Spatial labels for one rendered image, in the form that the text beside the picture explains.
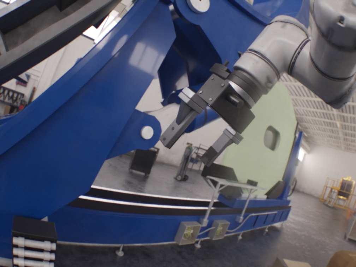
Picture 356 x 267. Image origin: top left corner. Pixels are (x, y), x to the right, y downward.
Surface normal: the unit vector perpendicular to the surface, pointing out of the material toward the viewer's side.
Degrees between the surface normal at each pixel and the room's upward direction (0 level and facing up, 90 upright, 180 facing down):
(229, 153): 90
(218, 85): 83
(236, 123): 114
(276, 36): 90
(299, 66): 133
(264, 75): 106
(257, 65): 96
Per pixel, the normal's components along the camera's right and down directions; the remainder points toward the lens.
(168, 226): 0.59, 0.17
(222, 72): -0.62, -0.36
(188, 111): 0.46, 0.55
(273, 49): -0.23, 0.09
